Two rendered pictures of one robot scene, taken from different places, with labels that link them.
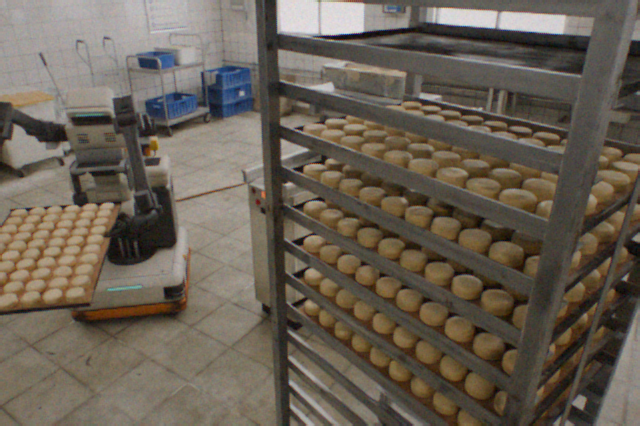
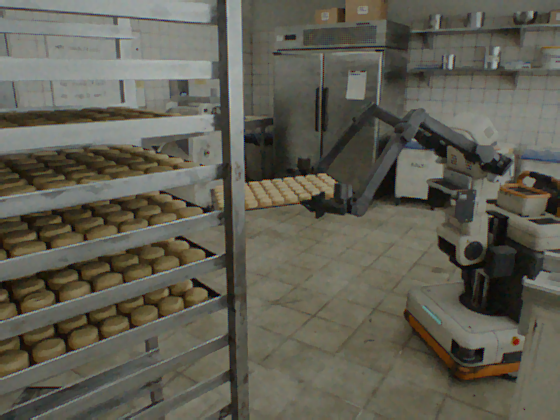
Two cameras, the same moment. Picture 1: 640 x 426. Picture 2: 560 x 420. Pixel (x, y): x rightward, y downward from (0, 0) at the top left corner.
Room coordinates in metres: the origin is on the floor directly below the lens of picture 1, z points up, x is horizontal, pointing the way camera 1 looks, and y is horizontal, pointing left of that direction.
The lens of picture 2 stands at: (1.35, -1.05, 1.49)
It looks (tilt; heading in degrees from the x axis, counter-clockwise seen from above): 17 degrees down; 90
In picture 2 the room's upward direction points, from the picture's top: straight up
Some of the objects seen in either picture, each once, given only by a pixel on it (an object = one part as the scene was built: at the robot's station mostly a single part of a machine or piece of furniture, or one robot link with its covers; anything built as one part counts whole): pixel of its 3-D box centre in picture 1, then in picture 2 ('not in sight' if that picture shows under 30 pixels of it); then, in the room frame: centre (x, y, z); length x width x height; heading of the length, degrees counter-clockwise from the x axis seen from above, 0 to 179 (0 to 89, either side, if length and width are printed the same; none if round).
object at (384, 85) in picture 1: (373, 79); not in sight; (2.88, -0.34, 1.25); 0.56 x 0.29 x 0.14; 48
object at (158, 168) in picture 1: (125, 200); (509, 250); (2.63, 1.13, 0.59); 0.55 x 0.34 x 0.83; 101
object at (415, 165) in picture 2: not in sight; (423, 172); (3.17, 4.08, 0.38); 0.64 x 0.54 x 0.77; 58
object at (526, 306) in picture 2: (267, 201); (534, 302); (2.23, 0.24, 0.77); 0.24 x 0.04 x 0.14; 48
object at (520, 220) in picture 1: (390, 168); not in sight; (0.77, -0.13, 1.50); 0.64 x 0.03 x 0.03; 40
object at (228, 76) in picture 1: (226, 77); not in sight; (6.99, 1.25, 0.50); 0.60 x 0.40 x 0.20; 148
